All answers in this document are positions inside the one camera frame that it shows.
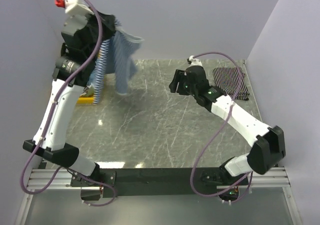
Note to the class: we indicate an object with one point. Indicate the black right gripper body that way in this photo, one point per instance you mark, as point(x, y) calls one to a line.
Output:
point(187, 88)

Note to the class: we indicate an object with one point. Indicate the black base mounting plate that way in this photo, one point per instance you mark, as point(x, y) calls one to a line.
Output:
point(165, 181)

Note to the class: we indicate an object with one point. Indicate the blue white striped tank top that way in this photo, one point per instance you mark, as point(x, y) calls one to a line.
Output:
point(115, 57)

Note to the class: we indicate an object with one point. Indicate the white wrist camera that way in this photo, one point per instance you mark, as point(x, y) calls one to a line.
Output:
point(193, 61)
point(74, 7)

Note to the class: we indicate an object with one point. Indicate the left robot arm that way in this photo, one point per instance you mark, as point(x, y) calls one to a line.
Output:
point(71, 74)

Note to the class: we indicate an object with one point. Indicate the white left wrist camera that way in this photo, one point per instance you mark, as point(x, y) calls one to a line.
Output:
point(74, 7)

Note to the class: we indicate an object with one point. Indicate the yellow plastic bin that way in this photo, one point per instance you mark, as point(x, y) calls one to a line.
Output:
point(85, 100)

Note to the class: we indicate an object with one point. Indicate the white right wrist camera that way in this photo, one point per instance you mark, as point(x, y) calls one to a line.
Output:
point(193, 61)

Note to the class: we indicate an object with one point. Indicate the aluminium extrusion rail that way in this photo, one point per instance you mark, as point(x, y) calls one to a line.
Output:
point(275, 178)

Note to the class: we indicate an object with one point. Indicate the black striped tank top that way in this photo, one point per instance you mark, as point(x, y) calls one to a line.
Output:
point(227, 79)

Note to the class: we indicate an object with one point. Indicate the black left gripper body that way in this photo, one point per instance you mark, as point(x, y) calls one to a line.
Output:
point(93, 21)

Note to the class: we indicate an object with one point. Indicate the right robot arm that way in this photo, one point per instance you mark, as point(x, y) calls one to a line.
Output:
point(267, 143)

